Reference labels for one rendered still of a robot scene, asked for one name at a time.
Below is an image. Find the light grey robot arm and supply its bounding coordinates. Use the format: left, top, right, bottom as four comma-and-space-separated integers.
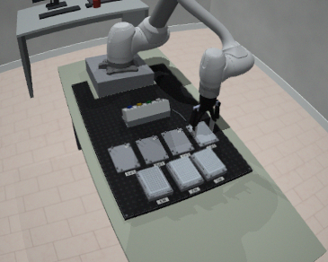
98, 0, 254, 99

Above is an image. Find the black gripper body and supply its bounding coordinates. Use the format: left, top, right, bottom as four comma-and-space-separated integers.
199, 95, 217, 112

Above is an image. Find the white button panel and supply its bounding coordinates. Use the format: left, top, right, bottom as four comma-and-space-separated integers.
122, 99, 187, 128

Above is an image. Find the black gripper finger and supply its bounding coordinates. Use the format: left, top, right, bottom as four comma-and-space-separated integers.
208, 100, 221, 132
189, 105, 208, 137

